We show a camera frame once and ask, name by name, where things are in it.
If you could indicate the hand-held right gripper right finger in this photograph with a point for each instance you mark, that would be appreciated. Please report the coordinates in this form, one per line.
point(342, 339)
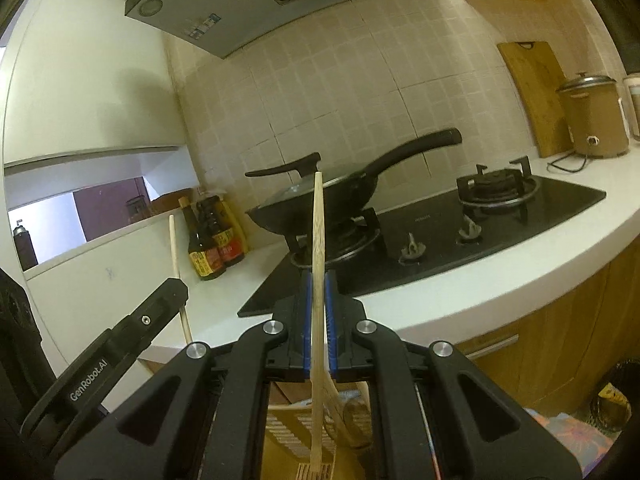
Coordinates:
point(331, 320)

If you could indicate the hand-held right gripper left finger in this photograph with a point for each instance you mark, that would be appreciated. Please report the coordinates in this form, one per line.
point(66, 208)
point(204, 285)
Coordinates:
point(306, 320)

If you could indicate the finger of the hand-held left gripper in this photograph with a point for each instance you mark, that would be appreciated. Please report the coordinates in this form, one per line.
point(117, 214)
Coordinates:
point(160, 305)

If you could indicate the yellow plastic utensil basket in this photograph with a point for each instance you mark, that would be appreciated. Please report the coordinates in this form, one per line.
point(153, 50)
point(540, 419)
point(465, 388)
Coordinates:
point(290, 442)

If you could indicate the dark sauce bottle yellow label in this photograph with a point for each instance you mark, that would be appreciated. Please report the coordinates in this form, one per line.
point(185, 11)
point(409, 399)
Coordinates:
point(202, 257)

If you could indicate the black burner grate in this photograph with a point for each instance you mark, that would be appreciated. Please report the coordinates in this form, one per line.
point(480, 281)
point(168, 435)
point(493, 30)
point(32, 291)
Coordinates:
point(495, 185)
point(352, 240)

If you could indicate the dark sauce bottle red label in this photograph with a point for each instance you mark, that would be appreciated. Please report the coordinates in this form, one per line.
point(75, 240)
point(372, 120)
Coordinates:
point(228, 245)

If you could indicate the grey stove knob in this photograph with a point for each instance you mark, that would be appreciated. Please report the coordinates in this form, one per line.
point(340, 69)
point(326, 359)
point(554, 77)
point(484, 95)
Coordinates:
point(469, 233)
point(412, 251)

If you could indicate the wooden spatula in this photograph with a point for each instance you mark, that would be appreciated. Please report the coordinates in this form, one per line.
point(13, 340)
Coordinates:
point(352, 426)

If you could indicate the yellow packet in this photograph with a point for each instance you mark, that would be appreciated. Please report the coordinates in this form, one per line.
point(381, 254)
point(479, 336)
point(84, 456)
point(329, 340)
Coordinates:
point(240, 225)

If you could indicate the black wok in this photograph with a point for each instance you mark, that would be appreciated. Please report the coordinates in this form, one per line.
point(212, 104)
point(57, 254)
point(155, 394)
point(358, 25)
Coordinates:
point(350, 195)

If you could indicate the dark spray can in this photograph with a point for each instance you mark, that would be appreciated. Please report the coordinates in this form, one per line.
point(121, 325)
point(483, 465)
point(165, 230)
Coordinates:
point(24, 249)

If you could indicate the wooden lower cabinet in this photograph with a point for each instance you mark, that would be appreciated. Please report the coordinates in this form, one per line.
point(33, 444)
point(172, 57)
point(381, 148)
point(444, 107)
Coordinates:
point(550, 330)

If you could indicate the black glass gas stove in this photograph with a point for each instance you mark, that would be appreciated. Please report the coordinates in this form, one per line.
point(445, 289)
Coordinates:
point(550, 205)

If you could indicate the colourful printed cloth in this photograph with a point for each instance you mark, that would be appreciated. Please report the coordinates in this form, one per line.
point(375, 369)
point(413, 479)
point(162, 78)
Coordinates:
point(565, 435)

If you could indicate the dark trash bin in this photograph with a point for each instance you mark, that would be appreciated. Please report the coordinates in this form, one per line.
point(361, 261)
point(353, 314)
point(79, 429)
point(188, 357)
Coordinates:
point(607, 410)

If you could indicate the wooden cutting board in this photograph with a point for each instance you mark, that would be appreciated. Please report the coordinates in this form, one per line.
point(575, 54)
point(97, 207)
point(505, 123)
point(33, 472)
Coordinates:
point(537, 100)

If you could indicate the grey range hood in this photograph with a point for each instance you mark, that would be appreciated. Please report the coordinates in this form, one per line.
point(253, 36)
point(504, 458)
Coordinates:
point(225, 10)

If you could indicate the brown slow cooker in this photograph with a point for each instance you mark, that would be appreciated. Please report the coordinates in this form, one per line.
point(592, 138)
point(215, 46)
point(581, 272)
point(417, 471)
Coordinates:
point(595, 120)

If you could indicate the white container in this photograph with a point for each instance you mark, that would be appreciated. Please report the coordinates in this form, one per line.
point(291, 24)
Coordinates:
point(632, 105)

